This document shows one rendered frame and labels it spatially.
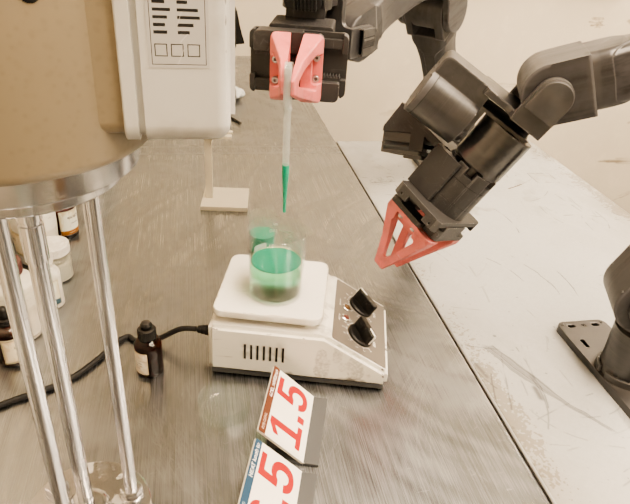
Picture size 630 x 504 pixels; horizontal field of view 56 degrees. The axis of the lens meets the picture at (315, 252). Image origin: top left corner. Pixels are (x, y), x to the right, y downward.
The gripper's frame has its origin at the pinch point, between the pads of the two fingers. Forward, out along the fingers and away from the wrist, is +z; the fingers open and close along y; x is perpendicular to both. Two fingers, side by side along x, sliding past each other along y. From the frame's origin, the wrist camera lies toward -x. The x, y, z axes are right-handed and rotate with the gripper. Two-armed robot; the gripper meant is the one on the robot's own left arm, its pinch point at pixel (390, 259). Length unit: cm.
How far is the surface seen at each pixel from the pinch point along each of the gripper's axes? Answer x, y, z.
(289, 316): 0.3, 12.2, 7.7
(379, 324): 4.2, -1.1, 7.2
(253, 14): -121, -85, 21
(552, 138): -51, -188, -1
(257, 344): 0.1, 13.4, 12.5
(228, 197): -34.9, -14.1, 22.9
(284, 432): 10.1, 17.0, 12.7
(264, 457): 11.5, 21.2, 12.5
